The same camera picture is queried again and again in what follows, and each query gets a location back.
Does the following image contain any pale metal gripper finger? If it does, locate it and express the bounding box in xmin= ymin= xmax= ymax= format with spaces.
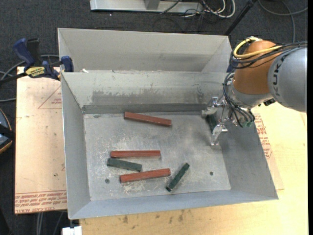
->
xmin=201 ymin=96 xmax=224 ymax=119
xmin=210 ymin=123 xmax=229 ymax=146

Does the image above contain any dark green flat block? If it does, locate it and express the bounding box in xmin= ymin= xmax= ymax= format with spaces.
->
xmin=165 ymin=162 xmax=191 ymax=192
xmin=106 ymin=158 xmax=143 ymax=173

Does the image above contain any red-brown flat block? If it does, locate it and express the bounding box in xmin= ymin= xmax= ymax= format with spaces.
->
xmin=110 ymin=150 xmax=162 ymax=160
xmin=119 ymin=168 xmax=172 ymax=184
xmin=123 ymin=111 xmax=173 ymax=128

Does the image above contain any grey metal bin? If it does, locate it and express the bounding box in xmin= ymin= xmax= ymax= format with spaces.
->
xmin=57 ymin=27 xmax=279 ymax=220

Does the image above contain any brown cardboard board red print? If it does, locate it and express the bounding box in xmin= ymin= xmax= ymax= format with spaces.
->
xmin=14 ymin=66 xmax=285 ymax=215

